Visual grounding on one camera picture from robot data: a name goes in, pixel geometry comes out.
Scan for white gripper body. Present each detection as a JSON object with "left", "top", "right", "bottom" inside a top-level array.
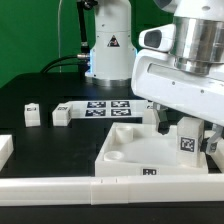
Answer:
[{"left": 131, "top": 49, "right": 224, "bottom": 126}]

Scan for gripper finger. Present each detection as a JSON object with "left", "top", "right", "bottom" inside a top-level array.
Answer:
[
  {"left": 153, "top": 103, "right": 169, "bottom": 134},
  {"left": 204, "top": 124, "right": 224, "bottom": 154}
]

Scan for white square tabletop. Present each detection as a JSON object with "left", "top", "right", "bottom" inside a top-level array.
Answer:
[{"left": 95, "top": 123, "right": 208, "bottom": 177}]

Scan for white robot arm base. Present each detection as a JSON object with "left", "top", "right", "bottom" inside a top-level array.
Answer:
[{"left": 85, "top": 0, "right": 137, "bottom": 87}]

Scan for white left obstacle block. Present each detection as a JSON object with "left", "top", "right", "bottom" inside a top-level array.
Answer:
[{"left": 0, "top": 135, "right": 14, "bottom": 171}]

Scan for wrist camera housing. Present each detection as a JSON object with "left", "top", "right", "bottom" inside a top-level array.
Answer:
[{"left": 139, "top": 24, "right": 176, "bottom": 52}]

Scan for black cables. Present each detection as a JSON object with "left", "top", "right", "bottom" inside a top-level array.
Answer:
[{"left": 39, "top": 0, "right": 99, "bottom": 74}]

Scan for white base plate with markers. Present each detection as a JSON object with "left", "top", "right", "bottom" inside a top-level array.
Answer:
[{"left": 68, "top": 99, "right": 152, "bottom": 119}]

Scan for thin white cable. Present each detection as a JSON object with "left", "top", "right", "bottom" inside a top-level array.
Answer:
[{"left": 57, "top": 0, "right": 64, "bottom": 74}]

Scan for white front fence rail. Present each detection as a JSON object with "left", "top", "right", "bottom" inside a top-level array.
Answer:
[{"left": 0, "top": 174, "right": 224, "bottom": 206}]

